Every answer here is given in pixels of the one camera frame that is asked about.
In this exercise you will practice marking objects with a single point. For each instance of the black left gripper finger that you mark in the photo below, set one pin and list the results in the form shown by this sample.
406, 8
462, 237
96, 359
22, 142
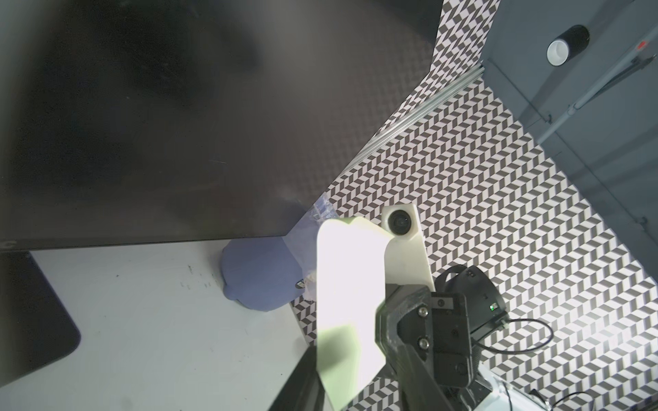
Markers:
303, 391

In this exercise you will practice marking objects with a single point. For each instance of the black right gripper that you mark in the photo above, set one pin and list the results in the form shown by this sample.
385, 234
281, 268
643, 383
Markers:
426, 341

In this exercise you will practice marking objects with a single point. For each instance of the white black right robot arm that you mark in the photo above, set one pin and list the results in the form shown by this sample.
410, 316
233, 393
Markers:
487, 313

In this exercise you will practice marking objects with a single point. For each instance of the black computer monitor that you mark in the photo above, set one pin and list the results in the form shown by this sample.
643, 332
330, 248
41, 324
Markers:
139, 122

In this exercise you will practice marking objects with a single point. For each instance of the blue bin with plastic liner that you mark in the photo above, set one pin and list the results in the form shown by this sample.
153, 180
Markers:
264, 274

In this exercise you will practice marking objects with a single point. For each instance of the black ceiling spotlight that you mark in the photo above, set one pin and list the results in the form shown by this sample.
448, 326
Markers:
568, 45

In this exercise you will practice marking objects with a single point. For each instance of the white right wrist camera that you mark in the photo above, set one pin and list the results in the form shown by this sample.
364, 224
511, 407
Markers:
406, 258

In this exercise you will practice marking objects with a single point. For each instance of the aluminium corner post right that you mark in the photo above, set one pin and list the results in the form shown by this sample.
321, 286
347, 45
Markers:
418, 113

